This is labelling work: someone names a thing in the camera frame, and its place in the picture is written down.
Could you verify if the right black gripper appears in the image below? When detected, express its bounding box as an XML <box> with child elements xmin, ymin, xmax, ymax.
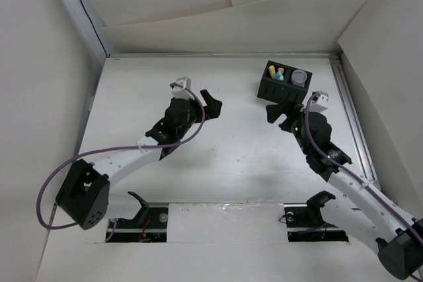
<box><xmin>266</xmin><ymin>97</ymin><xmax>312</xmax><ymax>155</ymax></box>

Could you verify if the blue highlighter pen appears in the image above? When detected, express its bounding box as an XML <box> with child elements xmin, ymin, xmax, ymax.
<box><xmin>272</xmin><ymin>71</ymin><xmax>284</xmax><ymax>81</ymax></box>

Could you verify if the clear jar of paper clips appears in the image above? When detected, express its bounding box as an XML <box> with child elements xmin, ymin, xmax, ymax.
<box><xmin>291</xmin><ymin>69</ymin><xmax>308</xmax><ymax>87</ymax></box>

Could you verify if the yellow highlighter pen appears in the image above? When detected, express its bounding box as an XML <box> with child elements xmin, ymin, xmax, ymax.
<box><xmin>268</xmin><ymin>65</ymin><xmax>276</xmax><ymax>77</ymax></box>

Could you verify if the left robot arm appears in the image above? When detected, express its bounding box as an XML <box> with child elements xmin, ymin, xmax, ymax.
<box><xmin>56</xmin><ymin>88</ymin><xmax>223</xmax><ymax>230</ymax></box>

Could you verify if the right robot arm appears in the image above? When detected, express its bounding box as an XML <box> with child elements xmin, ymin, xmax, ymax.
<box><xmin>266</xmin><ymin>94</ymin><xmax>422</xmax><ymax>281</ymax></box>

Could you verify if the black two-compartment organizer box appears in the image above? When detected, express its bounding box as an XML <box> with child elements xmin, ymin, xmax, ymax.
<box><xmin>257</xmin><ymin>60</ymin><xmax>313</xmax><ymax>104</ymax></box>

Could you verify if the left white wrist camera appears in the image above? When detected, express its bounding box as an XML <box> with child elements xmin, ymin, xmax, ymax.
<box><xmin>171</xmin><ymin>77</ymin><xmax>192</xmax><ymax>100</ymax></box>

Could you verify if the aluminium rail right side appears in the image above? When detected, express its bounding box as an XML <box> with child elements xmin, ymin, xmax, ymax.
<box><xmin>329</xmin><ymin>53</ymin><xmax>381</xmax><ymax>190</ymax></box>

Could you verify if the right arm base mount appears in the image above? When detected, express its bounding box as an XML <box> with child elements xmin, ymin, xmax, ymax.
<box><xmin>278</xmin><ymin>191</ymin><xmax>349</xmax><ymax>242</ymax></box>

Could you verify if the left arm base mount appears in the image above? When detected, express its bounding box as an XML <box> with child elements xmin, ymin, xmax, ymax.
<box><xmin>105</xmin><ymin>192</ymin><xmax>169</xmax><ymax>243</ymax></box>

